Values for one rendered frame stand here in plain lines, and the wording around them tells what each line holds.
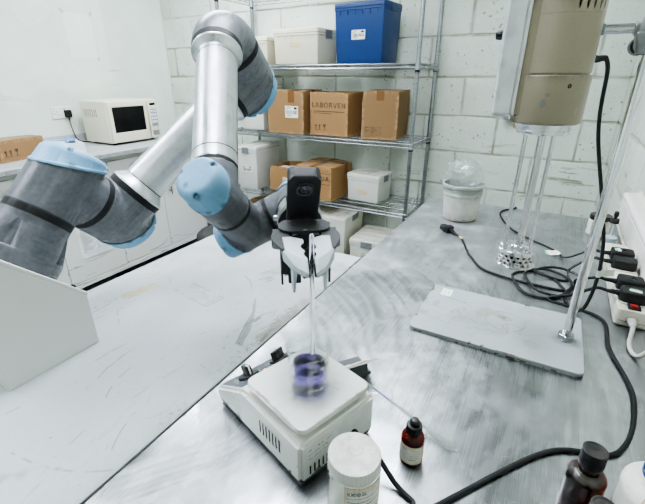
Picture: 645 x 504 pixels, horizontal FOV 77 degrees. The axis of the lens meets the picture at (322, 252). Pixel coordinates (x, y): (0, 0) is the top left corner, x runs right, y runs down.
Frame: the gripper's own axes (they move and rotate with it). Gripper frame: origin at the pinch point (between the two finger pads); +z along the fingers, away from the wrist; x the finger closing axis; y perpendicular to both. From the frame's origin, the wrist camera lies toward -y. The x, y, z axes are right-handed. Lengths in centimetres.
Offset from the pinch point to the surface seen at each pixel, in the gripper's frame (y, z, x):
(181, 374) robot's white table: 26.1, -14.0, 20.8
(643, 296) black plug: 20, -19, -68
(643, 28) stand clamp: -26, -15, -47
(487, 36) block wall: -39, -211, -124
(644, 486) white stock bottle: 15.4, 19.9, -29.6
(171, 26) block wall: -55, -363, 84
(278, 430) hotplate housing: 19.4, 5.7, 4.7
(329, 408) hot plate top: 17.1, 5.1, -1.5
